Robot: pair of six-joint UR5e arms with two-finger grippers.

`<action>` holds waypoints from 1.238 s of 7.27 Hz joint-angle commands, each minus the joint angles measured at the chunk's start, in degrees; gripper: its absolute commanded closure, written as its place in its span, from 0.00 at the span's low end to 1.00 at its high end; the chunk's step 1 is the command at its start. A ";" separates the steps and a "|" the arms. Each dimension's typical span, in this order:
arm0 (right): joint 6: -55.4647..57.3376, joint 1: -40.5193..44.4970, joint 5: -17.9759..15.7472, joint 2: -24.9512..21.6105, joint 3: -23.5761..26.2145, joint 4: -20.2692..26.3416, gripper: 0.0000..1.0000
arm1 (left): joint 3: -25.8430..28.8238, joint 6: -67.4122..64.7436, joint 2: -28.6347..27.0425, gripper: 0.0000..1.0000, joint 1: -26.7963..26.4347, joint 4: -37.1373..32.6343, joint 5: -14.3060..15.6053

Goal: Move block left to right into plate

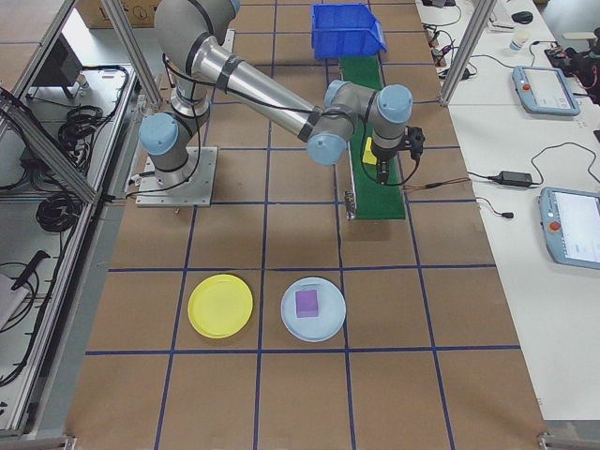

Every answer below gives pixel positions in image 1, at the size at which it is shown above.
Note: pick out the yellow foam block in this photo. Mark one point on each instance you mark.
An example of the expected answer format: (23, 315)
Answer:
(369, 152)

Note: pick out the purple foam block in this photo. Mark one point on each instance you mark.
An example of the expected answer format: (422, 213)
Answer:
(307, 304)

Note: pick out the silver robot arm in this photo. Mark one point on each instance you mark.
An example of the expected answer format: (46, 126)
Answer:
(262, 89)

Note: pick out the light blue round plate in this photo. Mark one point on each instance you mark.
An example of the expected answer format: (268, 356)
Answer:
(330, 323)

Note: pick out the yellow round plate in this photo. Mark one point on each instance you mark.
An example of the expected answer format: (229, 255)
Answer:
(220, 307)

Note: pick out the green belt conveyor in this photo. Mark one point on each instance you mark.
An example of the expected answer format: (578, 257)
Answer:
(379, 201)

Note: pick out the small black adapter box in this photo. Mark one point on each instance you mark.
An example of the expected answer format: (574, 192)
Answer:
(463, 73)

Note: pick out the black power adapter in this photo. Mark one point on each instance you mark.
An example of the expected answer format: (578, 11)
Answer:
(515, 178)

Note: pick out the white side desk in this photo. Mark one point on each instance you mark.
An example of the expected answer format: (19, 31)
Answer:
(515, 131)

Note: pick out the blue plastic storage bin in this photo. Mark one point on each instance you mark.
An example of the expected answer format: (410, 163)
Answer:
(347, 33)

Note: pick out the grey blue teach pendant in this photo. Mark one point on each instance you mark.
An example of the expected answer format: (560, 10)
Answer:
(546, 91)
(574, 229)

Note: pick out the white paper cup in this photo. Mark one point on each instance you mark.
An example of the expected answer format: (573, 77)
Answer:
(519, 42)

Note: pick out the white keyboard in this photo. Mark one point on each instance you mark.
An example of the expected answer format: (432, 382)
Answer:
(501, 14)

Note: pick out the black computer mouse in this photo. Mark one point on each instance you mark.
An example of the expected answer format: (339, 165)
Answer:
(522, 16)

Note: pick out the aluminium corner bar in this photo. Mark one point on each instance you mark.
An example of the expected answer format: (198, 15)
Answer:
(562, 436)
(56, 441)

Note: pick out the small white bottle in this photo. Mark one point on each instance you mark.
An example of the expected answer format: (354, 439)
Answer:
(83, 82)

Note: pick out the brown cardboard box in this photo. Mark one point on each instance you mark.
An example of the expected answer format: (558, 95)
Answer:
(108, 14)

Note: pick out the black box device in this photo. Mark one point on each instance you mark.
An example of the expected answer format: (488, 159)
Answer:
(58, 65)

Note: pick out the white sheet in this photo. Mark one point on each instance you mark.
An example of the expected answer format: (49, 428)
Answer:
(8, 300)

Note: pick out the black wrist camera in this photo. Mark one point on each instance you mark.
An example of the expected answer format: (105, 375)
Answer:
(415, 140)

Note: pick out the aluminium profile post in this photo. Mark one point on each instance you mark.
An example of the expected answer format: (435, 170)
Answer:
(464, 51)

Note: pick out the metal bar frame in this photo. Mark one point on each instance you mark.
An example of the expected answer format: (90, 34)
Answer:
(56, 154)

